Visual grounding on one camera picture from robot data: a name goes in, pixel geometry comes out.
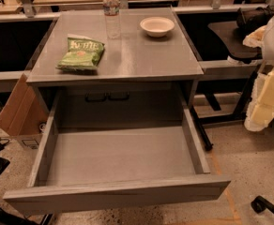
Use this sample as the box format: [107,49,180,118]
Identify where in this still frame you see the brown cardboard box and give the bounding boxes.
[0,74,48,149]

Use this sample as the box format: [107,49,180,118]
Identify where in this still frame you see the black device on table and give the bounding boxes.
[236,7,274,33]

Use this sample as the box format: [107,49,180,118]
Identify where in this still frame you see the clear plastic water bottle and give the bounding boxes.
[102,0,121,39]

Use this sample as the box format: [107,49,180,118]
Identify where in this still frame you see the open grey top drawer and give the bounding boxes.
[4,89,230,215]

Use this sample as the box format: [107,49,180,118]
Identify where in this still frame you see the grey cabinet with top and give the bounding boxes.
[28,8,203,129]

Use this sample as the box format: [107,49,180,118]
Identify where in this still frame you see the white paper bowl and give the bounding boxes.
[140,17,175,38]

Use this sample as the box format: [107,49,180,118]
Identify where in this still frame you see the green Kettle chips bag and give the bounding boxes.
[56,34,105,71]

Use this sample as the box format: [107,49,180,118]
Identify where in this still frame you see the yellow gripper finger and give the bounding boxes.
[243,25,266,48]
[244,69,274,132]

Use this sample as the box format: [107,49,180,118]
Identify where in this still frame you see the black caster wheel base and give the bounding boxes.
[251,196,274,214]

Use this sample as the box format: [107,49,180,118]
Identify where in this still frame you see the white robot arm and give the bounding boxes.
[243,16,274,132]

